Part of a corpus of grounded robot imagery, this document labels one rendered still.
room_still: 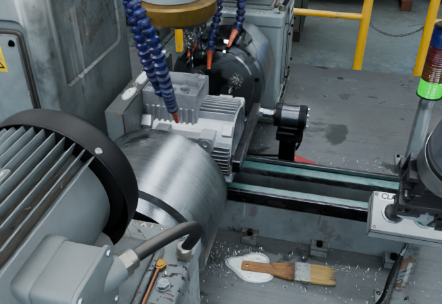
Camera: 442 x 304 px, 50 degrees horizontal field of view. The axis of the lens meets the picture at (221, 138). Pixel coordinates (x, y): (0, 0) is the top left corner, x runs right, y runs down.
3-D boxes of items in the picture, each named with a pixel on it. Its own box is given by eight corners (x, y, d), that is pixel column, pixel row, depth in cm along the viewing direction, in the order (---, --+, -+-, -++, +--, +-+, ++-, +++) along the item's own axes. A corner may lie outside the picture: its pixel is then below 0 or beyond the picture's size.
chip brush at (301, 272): (239, 275, 103) (239, 272, 102) (243, 257, 107) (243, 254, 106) (336, 287, 100) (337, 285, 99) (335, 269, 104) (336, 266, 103)
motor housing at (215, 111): (143, 185, 109) (135, 114, 98) (170, 141, 124) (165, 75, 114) (228, 199, 105) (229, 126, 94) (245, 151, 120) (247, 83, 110)
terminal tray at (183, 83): (144, 120, 104) (141, 90, 100) (160, 97, 112) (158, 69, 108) (196, 126, 101) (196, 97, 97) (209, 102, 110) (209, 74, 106)
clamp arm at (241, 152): (250, 112, 121) (228, 172, 100) (250, 101, 119) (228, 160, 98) (264, 114, 120) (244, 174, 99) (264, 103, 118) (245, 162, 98)
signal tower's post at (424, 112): (395, 172, 133) (432, 28, 109) (393, 156, 139) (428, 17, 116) (425, 176, 131) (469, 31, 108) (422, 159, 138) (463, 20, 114)
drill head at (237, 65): (165, 134, 128) (158, 47, 114) (204, 70, 161) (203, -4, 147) (256, 147, 123) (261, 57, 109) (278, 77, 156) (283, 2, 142)
